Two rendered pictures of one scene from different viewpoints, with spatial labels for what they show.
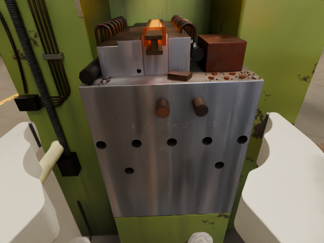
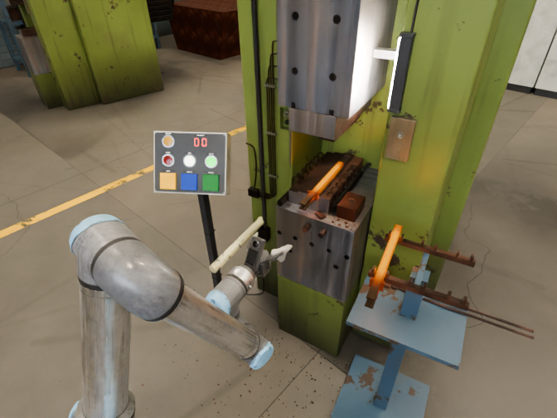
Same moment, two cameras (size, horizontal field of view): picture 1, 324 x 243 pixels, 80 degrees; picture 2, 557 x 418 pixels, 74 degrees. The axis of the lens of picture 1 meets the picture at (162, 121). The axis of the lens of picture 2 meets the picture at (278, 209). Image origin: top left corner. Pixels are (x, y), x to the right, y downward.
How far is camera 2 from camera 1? 1.27 m
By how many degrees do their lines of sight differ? 26
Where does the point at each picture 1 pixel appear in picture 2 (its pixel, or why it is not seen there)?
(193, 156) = (322, 255)
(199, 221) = (325, 300)
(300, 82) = (418, 239)
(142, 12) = (345, 142)
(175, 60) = (322, 206)
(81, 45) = (288, 174)
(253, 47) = (383, 206)
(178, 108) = (315, 230)
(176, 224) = (312, 295)
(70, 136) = (269, 216)
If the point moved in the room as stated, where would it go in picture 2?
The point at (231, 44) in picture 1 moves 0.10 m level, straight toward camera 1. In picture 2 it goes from (347, 209) to (331, 218)
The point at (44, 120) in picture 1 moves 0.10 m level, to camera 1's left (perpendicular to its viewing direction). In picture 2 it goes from (258, 203) to (243, 197)
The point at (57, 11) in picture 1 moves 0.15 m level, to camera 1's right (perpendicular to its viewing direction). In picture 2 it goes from (280, 157) to (308, 165)
